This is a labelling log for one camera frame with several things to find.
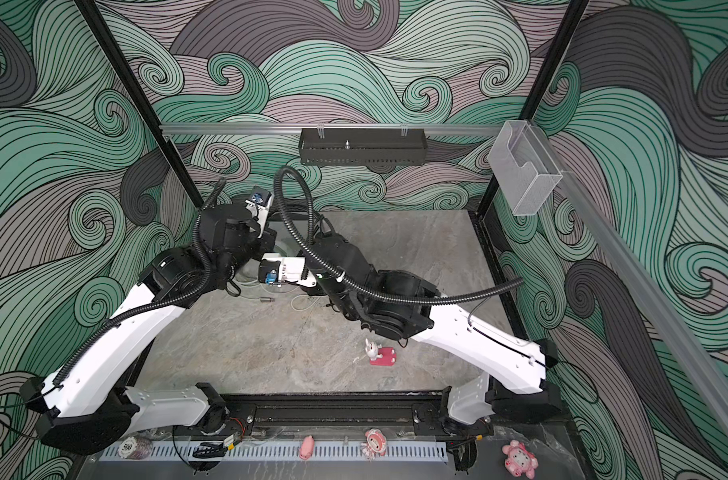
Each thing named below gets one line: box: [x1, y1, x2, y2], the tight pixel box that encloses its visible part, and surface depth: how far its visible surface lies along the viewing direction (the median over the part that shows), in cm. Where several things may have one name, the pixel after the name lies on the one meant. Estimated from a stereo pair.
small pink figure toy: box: [299, 435, 315, 460], surface depth 70 cm
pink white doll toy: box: [360, 428, 387, 463], surface depth 69 cm
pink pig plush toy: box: [502, 440, 539, 479], surface depth 67 cm
